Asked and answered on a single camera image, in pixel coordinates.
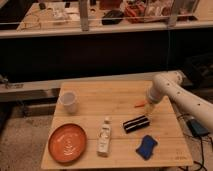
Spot black striped box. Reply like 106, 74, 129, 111
123, 115, 150, 133

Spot orange ceramic bowl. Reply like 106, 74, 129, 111
48, 123, 87, 164

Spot black bag on shelf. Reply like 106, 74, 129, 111
102, 10, 124, 25

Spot white plastic cup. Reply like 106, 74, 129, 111
59, 91, 77, 114

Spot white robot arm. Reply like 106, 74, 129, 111
146, 72, 213, 133

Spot metal rail beam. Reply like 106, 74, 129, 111
0, 72, 160, 102

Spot red items on shelf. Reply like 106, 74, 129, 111
124, 4, 145, 23

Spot black power adapter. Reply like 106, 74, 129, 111
187, 119, 209, 137

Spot blue sponge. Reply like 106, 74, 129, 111
136, 135, 158, 160

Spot white lotion bottle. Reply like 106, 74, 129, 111
97, 117, 111, 157

